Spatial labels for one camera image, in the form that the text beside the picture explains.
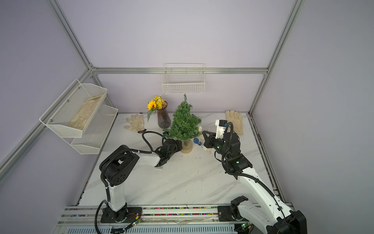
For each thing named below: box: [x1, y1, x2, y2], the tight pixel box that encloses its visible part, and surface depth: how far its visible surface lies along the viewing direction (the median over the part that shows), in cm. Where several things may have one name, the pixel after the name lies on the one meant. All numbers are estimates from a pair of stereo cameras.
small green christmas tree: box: [163, 93, 202, 154], surface depth 79 cm
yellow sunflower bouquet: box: [146, 94, 168, 123], surface depth 95 cm
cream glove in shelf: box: [69, 94, 104, 131], surface depth 81 cm
